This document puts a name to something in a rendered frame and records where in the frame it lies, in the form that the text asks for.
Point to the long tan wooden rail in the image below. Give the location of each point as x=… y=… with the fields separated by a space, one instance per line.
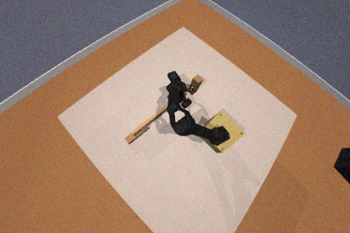
x=149 y=121

